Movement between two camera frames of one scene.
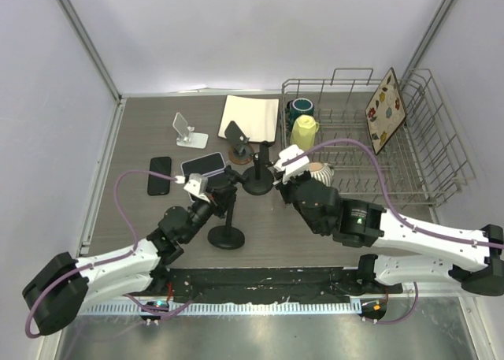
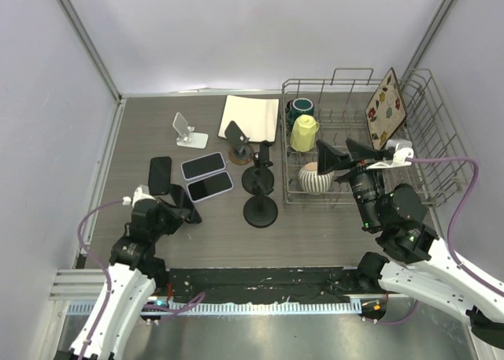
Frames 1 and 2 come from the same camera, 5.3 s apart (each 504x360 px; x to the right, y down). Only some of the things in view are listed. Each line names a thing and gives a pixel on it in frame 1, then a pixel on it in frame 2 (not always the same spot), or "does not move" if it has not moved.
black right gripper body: [288, 192] -> [352, 174]
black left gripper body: [220, 209] -> [168, 223]
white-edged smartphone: [205, 165] does not move
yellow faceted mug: [303, 131] does not move
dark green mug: [299, 106] does not move
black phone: [158, 185] does not move
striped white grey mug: [321, 172] does not move
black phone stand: [228, 237] -> [261, 211]
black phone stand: [259, 180] does not move
